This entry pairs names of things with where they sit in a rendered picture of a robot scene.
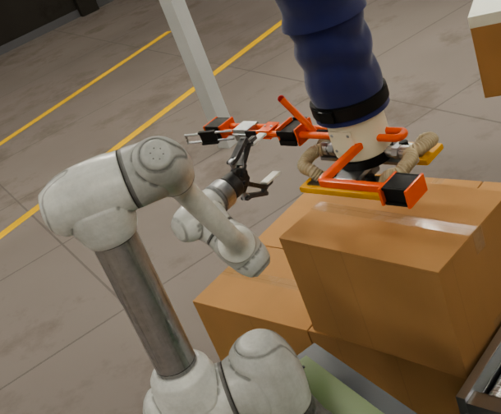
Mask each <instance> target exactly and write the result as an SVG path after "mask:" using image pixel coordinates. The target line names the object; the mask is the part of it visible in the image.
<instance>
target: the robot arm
mask: <svg viewBox="0 0 501 414"><path fill-rule="evenodd" d="M266 135H267V133H263V132H260V133H258V134H257V135H256V136H251V137H250V138H249V139H248V137H240V139H239V141H238V142H237V145H236V147H235V149H234V150H233V152H232V155H231V158H230V159H229V160H228V161H227V164H229V165H230V167H231V171H230V172H229V173H227V174H226V175H224V176H223V177H222V178H221V179H217V180H215V181H214V182H212V183H211V184H210V185H209V186H207V187H206V188H205V189H204V190H201V189H200V188H199V187H198V186H197V185H196V184H195V182H194V179H195V171H194V164H193V162H192V159H191V156H190V155H189V154H188V153H187V151H186V150H185V149H184V148H183V147H182V146H181V145H180V144H179V143H177V142H176V141H175V140H173V139H170V138H168V137H165V136H151V137H148V138H146V139H144V140H142V141H141V142H138V143H135V144H133V145H128V146H126V147H123V148H120V149H117V150H114V151H112V152H108V153H104V154H99V155H97V156H94V157H92V158H90V159H87V160H85V161H82V162H80V163H77V164H75V165H73V166H71V167H69V168H67V169H65V170H63V171H62V172H60V173H59V174H58V175H56V176H55V177H53V178H52V179H51V180H50V181H49V182H48V183H47V184H46V186H45V188H44V189H43V190H42V191H41V192H40V193H39V198H38V201H39V209H40V213H41V215H42V218H43V220H44V223H45V225H46V226H47V227H48V229H49V230H51V231H52V232H54V233H55V234H57V235H59V236H62V237H70V236H74V237H75V238H76V239H77V240H78V241H80V242H81V243H82V244H83V245H84V246H85V247H87V248H89V249H90V250H92V251H94V253H95V254H96V256H97V258H98V260H99V262H100V264H101V265H102V267H103V270H104V272H105V273H106V275H107V277H108V280H109V282H110V283H111V285H112V287H113V290H114V292H115V293H116V295H117V297H118V299H119V301H120V302H121V304H122V306H123V308H124V310H125V312H126V314H127V316H128V317H129V319H130V321H131V323H132V325H133V327H134V329H135V331H136V333H137V335H138V337H139V339H140V341H141V343H142V345H143V347H144V349H145V351H146V353H147V354H148V356H149V359H150V360H151V362H152V364H153V366H154V370H153V372H152V375H151V378H150V385H151V389H149V390H148V392H147V393H146V395H145V398H144V401H143V414H333V413H332V412H331V411H329V410H327V409H325V408H324V407H323V406H322V405H321V404H320V402H319V401H318V400H317V399H316V398H315V396H314V395H313V394H312V393H311V391H310V388H309V384H308V380H307V378H306V373H305V371H304V369H303V367H302V365H301V362H300V360H299V358H298V356H297V355H296V353H295V352H294V350H293V349H292V347H291V346H290V345H289V343H288V342H287V341H286V340H285V339H284V338H283V337H281V336H280V335H279V334H278V333H276V332H274V331H273V330H270V329H252V330H250V331H248V332H246V333H244V334H243V335H242V336H240V337H239V338H238V339H237V340H236V341H235V343H234V344H233V345H232V347H231V349H230V351H229V355H228V356H226V357H225V358H224V359H223V360H222V361H219V362H216V363H213V362H212V361H211V360H210V359H209V358H208V357H207V356H206V354H204V353H203V352H201V351H199V350H196V349H193V348H192V346H191V344H190V342H189V340H188V338H187V336H186V333H185V331H184V329H183V328H182V325H181V323H180V320H179V319H178V317H177V314H176V312H175V310H174V309H173V307H172V303H171V302H170V300H169V298H168V295H167V293H166V292H165V289H164V287H163V285H162V283H161V281H160V279H159V276H158V274H157V272H156V270H155V268H154V266H153V264H152V262H151V259H150V257H149V255H148V253H147V251H146V249H145V246H144V244H143V242H142V240H141V239H140V236H139V234H138V232H137V230H136V229H137V224H138V218H137V212H136V210H137V209H139V208H142V207H144V206H146V205H149V204H152V203H154V202H155V201H158V200H161V199H163V198H166V197H172V198H173V199H174V200H176V201H177V202H178V203H179V204H180V205H181V207H180V208H179V209H178V210H177V212H176V213H175V214H174V215H173V218H172V222H171V228H172V231H173V233H174V235H175V236H176V237H177V238H178V239H179V240H180V241H182V242H195V241H197V240H201V241H203V242H205V243H206V244H208V245H209V246H210V247H211V248H212V249H213V250H214V252H215V253H216V254H217V256H218V257H219V258H220V259H221V260H222V261H224V262H225V263H226V264H227V265H228V266H230V267H231V268H233V269H234V270H236V271H237V272H238V273H239V274H242V275H244V276H247V277H249V278H253V277H258V276H259V275H260V274H261V273H262V272H263V271H264V269H265V268H266V267H267V266H268V265H269V263H270V254H269V252H268V250H267V248H266V246H265V245H264V244H263V242H262V241H261V240H260V239H259V238H258V237H257V236H256V235H255V234H254V233H253V232H252V231H251V230H250V229H249V228H248V227H246V226H245V225H243V224H242V223H239V222H237V221H236V220H235V219H233V218H232V217H231V216H230V215H229V214H228V212H227V211H228V210H229V209H230V208H231V207H232V206H233V205H234V204H235V203H236V202H237V198H238V197H239V196H240V195H242V197H241V200H250V199H251V198H255V197H260V196H267V195H268V194H269V192H268V191H267V189H268V187H269V186H270V185H271V184H272V183H273V179H274V178H276V177H277V176H278V175H279V174H280V173H281V172H280V171H272V172H271V173H270V174H269V175H268V176H267V177H266V178H265V179H264V180H262V181H261V182H260V184H258V183H254V182H250V177H249V175H248V172H247V170H246V166H247V164H246V162H247V159H248V155H249V153H250V149H251V146H254V145H256V144H257V143H258V142H259V141H260V140H262V139H263V138H264V137H265V136H266ZM237 161H238V162H237ZM240 166H242V168H239V167H240ZM262 184H263V185H262ZM248 186H251V187H255V188H259V189H261V191H257V192H251V193H247V192H246V189H247V187H248Z"/></svg>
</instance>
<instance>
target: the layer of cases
mask: <svg viewBox="0 0 501 414"><path fill-rule="evenodd" d="M425 182H431V183H438V184H445V185H452V186H465V187H472V188H480V189H486V190H493V191H501V182H480V181H468V180H457V179H445V178H432V177H425ZM325 196H326V195H321V194H313V193H304V194H302V195H301V196H300V197H299V198H298V199H297V200H296V201H295V202H294V203H293V204H292V205H291V206H290V207H289V208H288V209H287V210H286V211H285V212H284V213H283V214H282V215H281V216H280V217H279V218H278V219H277V220H275V221H274V222H273V223H272V224H271V225H270V226H269V227H268V228H267V229H266V230H265V231H264V232H263V233H262V234H261V235H260V236H259V239H260V240H261V241H262V242H263V244H264V245H265V246H266V248H267V250H268V252H269V254H270V263H269V265H268V266H267V267H266V268H265V269H264V271H263V272H262V273H261V274H260V275H259V276H258V277H253V278H249V277H247V276H244V275H242V274H239V273H238V272H237V271H236V270H234V269H233V268H231V267H230V266H228V267H227V268H226V269H225V270H224V271H223V272H222V273H221V274H220V275H219V276H218V277H217V278H216V279H215V280H214V281H213V282H212V283H211V284H210V285H209V286H208V287H207V288H206V289H205V290H204V291H203V292H202V293H201V294H200V295H199V296H198V297H197V298H196V299H195V300H194V301H193V303H194V305H195V308H196V309H197V312H198V314H199V316H200V318H201V320H202V322H203V324H204V326H205V329H206V331H207V333H208V335H209V337H210V339H211V341H212V343H213V345H214V348H215V350H216V352H217V353H218V356H219V358H220V360H221V361H222V360H223V359H224V358H225V357H226V356H228V355H229V351H230V349H231V347H232V345H233V344H234V343H235V341H236V340H237V339H238V338H239V337H240V336H242V335H243V334H245V333H246V332H248V331H250V330H252V329H270V330H273V331H274V332H276V333H277V334H279V335H280V336H281V337H283V338H284V339H285V340H286V341H287V342H288V343H289V345H290V346H291V347H292V349H293V350H294V352H295V353H296V355H299V354H300V353H301V352H303V351H304V350H306V349H307V348H308V347H309V346H310V345H312V344H313V343H316V344H317V345H319V346H320V347H322V348H323V349H324V350H325V351H327V352H329V353H330V354H332V355H333V356H335V357H336V358H337V359H339V360H340V361H342V362H343V363H345V364H346V365H347V366H349V367H351V368H352V369H353V370H355V371H356V372H358V373H359V374H360V375H362V376H364V377H365V378H367V379H368V380H369V381H370V382H372V383H373V384H375V385H377V386H378V387H380V388H381V389H382V390H383V391H385V392H386V393H388V394H390V395H391V396H393V397H394V398H396V399H397V400H398V401H399V402H401V403H403V404H404V405H405V406H407V407H409V408H410V409H411V410H412V411H414V412H416V413H417V414H460V411H459V407H458V405H457V399H456V395H457V393H458V392H459V390H460V389H461V387H462V386H463V384H464V383H465V381H466V379H463V378H461V377H457V376H455V375H450V374H448V373H445V372H442V371H440V370H436V369H433V368H429V367H427V366H423V365H420V364H417V363H415V362H412V361H408V360H404V359H402V358H399V357H396V356H392V355H389V354H387V353H384V352H380V351H376V350H374V349H371V348H368V347H364V346H361V345H359V344H356V343H351V342H348V341H346V340H343V339H340V338H336V337H334V336H331V335H328V334H326V333H321V332H318V331H315V329H314V327H313V324H312V323H311V320H310V317H309V314H308V312H307V309H306V306H305V304H304V301H303V299H302V297H301V294H300V291H299V289H298V286H297V284H296V280H295V279H294V276H293V274H292V270H291V268H290V265H289V263H288V261H287V257H286V255H285V253H284V250H283V247H282V244H281V242H280V240H279V238H280V237H281V236H282V235H283V234H284V233H285V232H286V231H287V230H288V229H289V228H290V227H291V226H292V225H293V224H295V223H296V222H297V221H298V220H299V219H300V218H301V217H302V216H304V215H305V214H306V213H307V212H308V211H309V210H310V209H311V208H313V207H314V206H315V205H316V204H317V203H318V202H319V201H320V200H322V199H323V198H324V197H325Z"/></svg>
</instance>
